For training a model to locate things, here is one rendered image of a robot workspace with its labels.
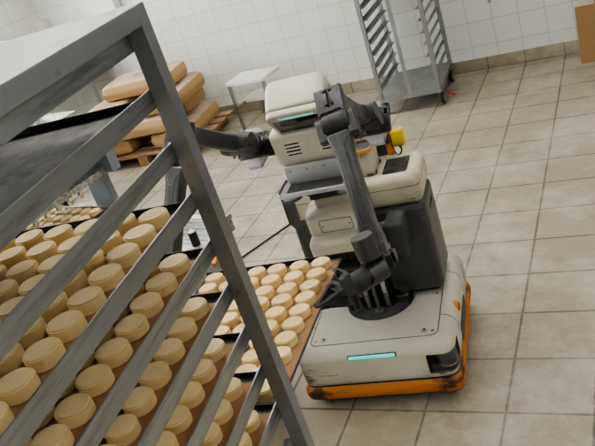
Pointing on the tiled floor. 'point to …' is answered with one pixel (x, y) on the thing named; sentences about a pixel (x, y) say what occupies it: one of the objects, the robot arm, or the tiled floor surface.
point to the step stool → (251, 92)
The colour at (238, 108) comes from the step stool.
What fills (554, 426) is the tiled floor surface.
